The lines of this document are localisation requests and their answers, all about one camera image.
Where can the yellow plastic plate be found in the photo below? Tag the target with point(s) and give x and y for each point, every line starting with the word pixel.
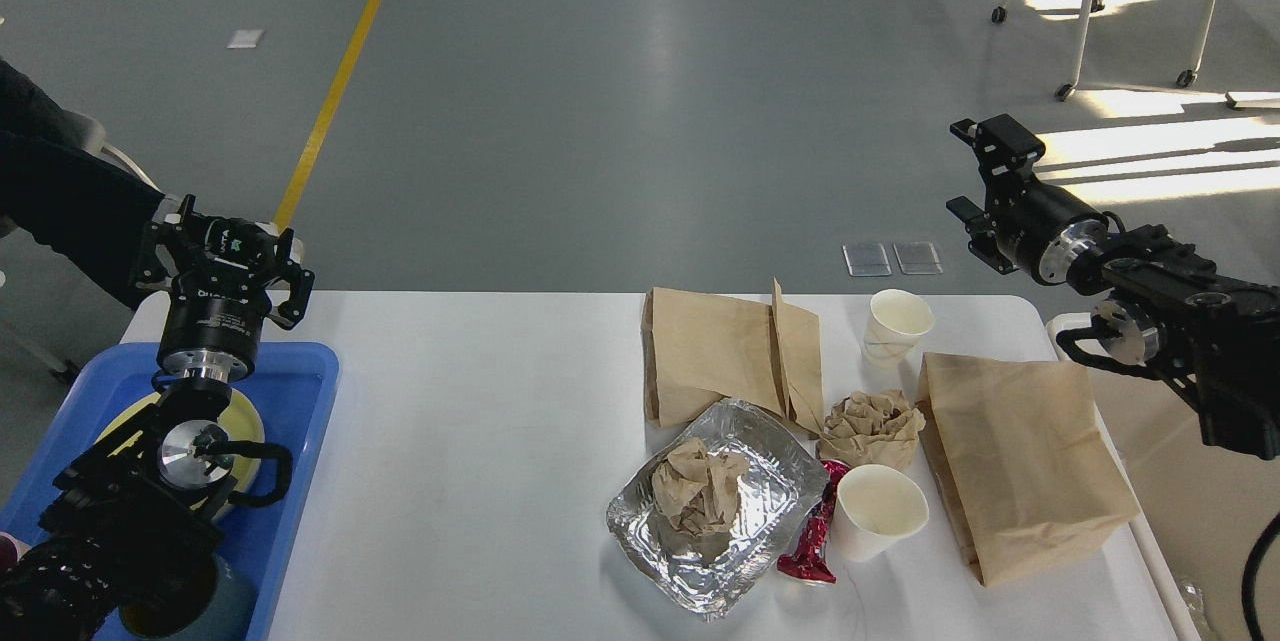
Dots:
pixel 241 420

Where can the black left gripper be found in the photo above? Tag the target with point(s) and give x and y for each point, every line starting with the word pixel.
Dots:
pixel 214 323

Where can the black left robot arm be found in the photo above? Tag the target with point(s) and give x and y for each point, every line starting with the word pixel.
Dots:
pixel 133 526

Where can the crumpled brown paper ball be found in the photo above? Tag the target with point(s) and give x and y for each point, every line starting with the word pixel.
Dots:
pixel 872 428

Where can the aluminium foil tray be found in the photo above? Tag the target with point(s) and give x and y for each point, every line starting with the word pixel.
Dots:
pixel 782 482

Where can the seated person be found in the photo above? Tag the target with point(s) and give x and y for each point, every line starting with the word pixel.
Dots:
pixel 71 201

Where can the white plastic bin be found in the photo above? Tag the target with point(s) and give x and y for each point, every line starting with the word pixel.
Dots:
pixel 1206 506

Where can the small white cup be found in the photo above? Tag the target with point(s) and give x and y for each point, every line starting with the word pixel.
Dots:
pixel 897 321

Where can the teal mug yellow inside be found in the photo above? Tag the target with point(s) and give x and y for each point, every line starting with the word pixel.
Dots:
pixel 215 603

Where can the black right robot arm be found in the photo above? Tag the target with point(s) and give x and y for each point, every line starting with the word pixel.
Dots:
pixel 1165 312

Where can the red snack wrapper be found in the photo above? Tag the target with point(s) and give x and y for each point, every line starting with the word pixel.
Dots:
pixel 807 562

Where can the pink cup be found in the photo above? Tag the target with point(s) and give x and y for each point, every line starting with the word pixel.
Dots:
pixel 12 550

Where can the brown paper bag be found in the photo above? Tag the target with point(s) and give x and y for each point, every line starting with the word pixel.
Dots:
pixel 1025 474
pixel 700 348

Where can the blue plastic tray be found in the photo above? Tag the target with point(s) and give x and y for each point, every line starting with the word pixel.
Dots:
pixel 293 389

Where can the crumpled brown paper in tray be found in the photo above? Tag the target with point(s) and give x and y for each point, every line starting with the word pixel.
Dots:
pixel 697 489

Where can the white paper cup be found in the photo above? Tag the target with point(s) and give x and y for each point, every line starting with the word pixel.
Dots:
pixel 875 507

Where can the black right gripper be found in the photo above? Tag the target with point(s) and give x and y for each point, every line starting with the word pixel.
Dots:
pixel 1038 228

